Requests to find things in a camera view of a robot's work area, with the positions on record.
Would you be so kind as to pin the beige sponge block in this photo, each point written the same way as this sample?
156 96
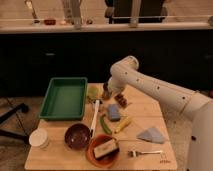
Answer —
105 148

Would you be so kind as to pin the orange terracotta bowl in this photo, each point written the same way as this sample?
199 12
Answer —
106 161

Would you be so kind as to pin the blue sponge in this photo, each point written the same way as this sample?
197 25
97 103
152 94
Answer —
113 112

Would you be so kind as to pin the green plastic tray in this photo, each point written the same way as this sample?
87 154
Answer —
64 99

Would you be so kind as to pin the silver fork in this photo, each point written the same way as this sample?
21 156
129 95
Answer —
138 153

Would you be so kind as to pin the red bowl on counter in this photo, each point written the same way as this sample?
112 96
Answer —
50 21

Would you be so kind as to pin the grey folded cloth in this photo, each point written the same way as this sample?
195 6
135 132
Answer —
152 135

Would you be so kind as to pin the green cup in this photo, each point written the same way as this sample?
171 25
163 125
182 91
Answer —
92 94

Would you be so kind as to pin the dark purple bowl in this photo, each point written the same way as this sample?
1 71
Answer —
77 136

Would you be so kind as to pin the green pepper pod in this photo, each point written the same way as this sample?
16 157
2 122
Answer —
104 126

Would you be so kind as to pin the brown pine cone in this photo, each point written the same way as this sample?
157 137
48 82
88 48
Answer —
121 100

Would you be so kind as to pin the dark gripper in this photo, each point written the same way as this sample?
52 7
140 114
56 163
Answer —
106 95

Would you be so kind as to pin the white paper cup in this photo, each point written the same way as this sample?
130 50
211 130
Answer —
39 138

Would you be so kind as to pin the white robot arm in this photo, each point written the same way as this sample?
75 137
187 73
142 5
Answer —
197 107

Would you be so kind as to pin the black office chair base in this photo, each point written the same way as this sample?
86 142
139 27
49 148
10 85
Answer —
9 122

